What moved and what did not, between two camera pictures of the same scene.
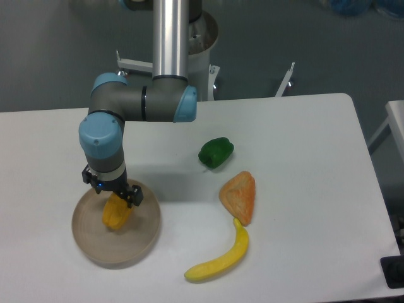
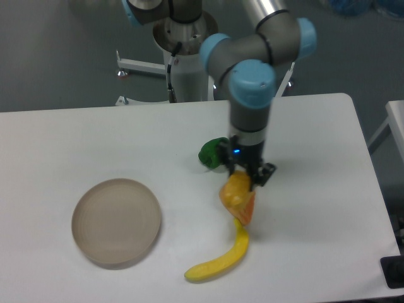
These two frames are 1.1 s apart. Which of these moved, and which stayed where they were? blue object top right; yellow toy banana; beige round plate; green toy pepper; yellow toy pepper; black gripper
Moved: yellow toy pepper; black gripper
Stayed: green toy pepper; beige round plate; yellow toy banana; blue object top right
